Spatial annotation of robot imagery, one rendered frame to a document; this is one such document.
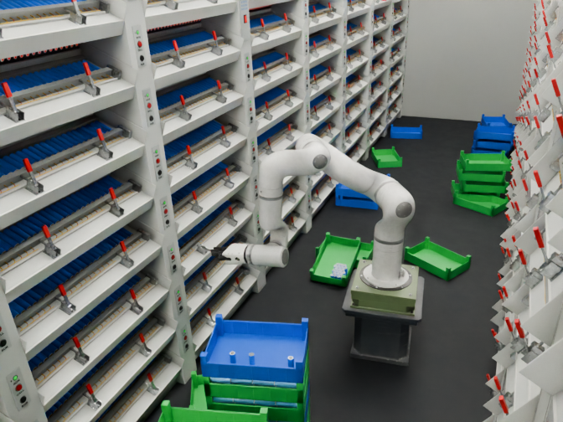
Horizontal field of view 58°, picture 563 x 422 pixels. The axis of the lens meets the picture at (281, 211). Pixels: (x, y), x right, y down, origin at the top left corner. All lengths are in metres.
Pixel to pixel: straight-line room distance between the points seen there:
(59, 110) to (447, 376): 1.78
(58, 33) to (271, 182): 0.83
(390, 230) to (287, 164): 0.51
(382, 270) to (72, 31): 1.41
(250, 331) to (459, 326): 1.20
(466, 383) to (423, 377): 0.17
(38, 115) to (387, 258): 1.36
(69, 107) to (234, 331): 0.85
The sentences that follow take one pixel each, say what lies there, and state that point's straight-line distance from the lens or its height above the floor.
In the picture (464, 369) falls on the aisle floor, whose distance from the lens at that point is 2.38.
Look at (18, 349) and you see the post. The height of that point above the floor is 0.70.
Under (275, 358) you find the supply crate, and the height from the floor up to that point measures 0.48.
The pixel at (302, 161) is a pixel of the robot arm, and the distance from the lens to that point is 1.78.
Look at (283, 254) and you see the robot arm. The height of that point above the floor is 0.57.
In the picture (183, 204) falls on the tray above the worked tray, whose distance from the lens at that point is 2.07.
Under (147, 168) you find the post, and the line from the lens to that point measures 1.77.
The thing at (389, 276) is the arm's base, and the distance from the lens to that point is 2.15.
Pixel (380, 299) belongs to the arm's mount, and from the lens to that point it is 2.12.
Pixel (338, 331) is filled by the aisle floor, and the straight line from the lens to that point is 2.48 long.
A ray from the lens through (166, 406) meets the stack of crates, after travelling 1.55.
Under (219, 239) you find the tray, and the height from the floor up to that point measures 0.48.
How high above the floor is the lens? 1.58
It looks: 26 degrees down
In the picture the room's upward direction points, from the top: 3 degrees counter-clockwise
